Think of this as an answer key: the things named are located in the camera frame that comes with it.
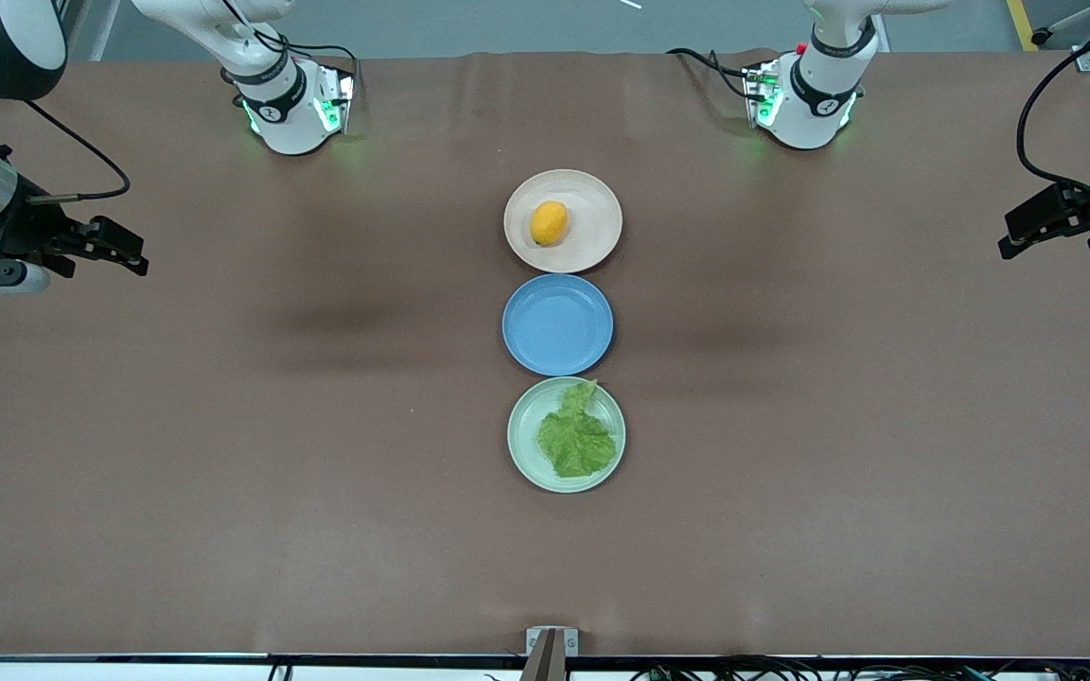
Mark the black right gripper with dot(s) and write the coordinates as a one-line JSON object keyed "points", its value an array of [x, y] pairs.
{"points": [[32, 230]]}

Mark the green lettuce leaf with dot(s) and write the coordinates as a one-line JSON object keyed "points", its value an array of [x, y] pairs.
{"points": [[578, 440]]}

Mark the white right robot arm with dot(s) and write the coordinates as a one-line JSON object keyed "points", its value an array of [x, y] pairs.
{"points": [[290, 123]]}

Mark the beige round plate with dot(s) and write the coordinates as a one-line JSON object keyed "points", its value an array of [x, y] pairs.
{"points": [[592, 222]]}

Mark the blue round plate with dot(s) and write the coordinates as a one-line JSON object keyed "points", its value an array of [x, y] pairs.
{"points": [[557, 324]]}

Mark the yellow lemon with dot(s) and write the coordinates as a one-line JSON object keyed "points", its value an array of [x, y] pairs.
{"points": [[549, 222]]}

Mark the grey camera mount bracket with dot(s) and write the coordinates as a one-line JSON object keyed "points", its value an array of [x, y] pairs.
{"points": [[551, 648]]}

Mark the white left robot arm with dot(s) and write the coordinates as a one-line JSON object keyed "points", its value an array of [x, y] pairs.
{"points": [[810, 104]]}

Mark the white table edge rail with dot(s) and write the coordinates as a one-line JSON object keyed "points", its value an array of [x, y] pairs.
{"points": [[129, 670]]}

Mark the brown table cover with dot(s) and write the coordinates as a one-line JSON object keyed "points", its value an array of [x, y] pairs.
{"points": [[318, 426]]}

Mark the pale green round plate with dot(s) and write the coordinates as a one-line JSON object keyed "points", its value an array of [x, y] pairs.
{"points": [[524, 426]]}

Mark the grey stand leg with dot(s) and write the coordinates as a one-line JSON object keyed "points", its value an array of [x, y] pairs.
{"points": [[1075, 21]]}

